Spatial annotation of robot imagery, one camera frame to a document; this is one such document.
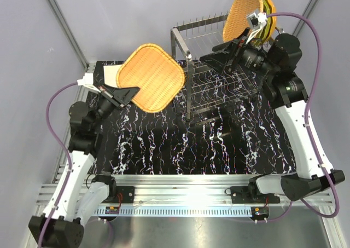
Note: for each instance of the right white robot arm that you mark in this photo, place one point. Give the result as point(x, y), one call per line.
point(288, 97)

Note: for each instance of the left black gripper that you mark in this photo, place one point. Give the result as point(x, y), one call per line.
point(119, 96)

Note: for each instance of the aluminium mounting rail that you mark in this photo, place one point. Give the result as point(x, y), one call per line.
point(182, 190)

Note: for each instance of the steel wire dish rack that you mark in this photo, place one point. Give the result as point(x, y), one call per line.
point(206, 90)

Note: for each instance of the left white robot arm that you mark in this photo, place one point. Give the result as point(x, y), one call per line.
point(63, 220)

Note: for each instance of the orange scalloped plate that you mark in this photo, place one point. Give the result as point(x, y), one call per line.
point(273, 20)

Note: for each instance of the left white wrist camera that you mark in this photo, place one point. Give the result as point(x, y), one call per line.
point(87, 82)

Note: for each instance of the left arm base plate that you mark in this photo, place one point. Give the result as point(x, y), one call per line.
point(124, 193)

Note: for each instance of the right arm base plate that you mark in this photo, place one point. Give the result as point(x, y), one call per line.
point(250, 195)

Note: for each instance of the woven bamboo tray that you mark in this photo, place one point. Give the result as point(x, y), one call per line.
point(159, 77)
point(236, 21)

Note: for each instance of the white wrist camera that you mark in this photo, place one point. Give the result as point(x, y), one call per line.
point(87, 82)
point(257, 20)

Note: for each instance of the slotted cable duct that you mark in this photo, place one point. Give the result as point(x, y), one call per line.
point(173, 211)

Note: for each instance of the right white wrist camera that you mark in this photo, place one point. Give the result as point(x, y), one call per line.
point(257, 20)

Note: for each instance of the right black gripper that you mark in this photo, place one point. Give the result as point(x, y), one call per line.
point(219, 61)

